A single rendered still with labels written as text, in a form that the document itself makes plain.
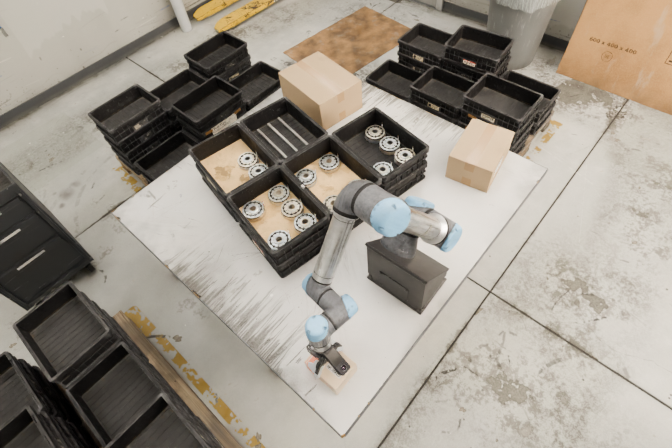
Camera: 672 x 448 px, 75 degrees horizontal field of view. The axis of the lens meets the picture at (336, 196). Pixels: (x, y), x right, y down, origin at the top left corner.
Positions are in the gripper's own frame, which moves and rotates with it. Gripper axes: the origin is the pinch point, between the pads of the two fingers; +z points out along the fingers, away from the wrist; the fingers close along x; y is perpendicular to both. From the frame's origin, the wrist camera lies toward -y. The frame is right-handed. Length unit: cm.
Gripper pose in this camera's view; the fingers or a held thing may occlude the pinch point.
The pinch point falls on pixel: (330, 364)
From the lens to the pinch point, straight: 179.3
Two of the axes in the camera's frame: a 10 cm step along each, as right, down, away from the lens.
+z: 0.8, 6.1, 7.8
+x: -6.6, 6.2, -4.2
